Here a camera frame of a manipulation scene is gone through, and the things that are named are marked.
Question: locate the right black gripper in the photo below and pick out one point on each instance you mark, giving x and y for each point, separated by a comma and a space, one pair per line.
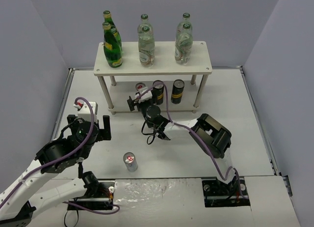
137, 104

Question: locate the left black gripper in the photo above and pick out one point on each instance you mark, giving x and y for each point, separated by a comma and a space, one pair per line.
103, 132

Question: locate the silver red can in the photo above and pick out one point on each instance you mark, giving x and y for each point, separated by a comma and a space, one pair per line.
130, 161
140, 87

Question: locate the black can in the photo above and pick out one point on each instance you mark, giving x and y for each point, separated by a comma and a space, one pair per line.
177, 91
158, 92

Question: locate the silver red can front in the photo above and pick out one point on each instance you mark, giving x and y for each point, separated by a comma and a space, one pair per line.
130, 161

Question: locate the green glass bottle front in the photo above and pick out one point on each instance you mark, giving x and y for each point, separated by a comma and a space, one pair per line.
112, 48

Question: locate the green glass bottle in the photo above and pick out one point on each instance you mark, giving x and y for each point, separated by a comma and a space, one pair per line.
112, 48
108, 18

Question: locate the clear bottle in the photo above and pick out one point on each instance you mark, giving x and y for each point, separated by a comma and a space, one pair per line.
145, 20
146, 47
183, 45
186, 19

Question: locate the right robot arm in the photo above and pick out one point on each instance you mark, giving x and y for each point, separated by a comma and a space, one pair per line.
213, 138

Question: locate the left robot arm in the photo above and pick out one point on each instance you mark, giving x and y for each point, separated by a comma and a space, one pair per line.
22, 201

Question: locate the white two-tier shelf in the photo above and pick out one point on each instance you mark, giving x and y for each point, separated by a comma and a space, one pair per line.
119, 83

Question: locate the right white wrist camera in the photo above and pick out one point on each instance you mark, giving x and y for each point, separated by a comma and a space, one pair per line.
144, 94

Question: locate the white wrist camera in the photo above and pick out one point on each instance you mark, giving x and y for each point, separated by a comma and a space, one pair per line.
84, 111
144, 94

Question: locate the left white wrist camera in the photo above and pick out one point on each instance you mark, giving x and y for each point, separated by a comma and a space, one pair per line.
84, 111

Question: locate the left metal table rail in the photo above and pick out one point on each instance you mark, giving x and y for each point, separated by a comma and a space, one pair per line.
63, 102

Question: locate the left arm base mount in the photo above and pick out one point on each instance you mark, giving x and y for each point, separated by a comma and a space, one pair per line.
101, 200

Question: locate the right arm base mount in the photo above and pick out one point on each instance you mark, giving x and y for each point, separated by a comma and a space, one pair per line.
219, 194

